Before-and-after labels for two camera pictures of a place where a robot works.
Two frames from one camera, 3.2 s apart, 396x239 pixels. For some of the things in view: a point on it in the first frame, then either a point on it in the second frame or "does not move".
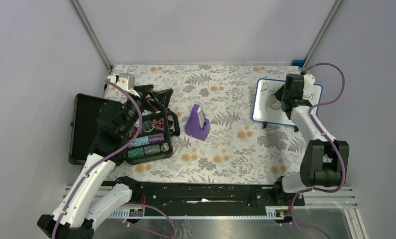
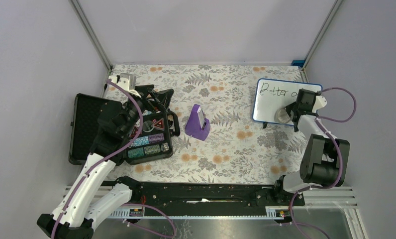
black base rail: x=185 y=199 does not move
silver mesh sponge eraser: x=274 y=103 → x=281 y=116
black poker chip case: x=154 y=144 does not move
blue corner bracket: x=298 y=62 does not move
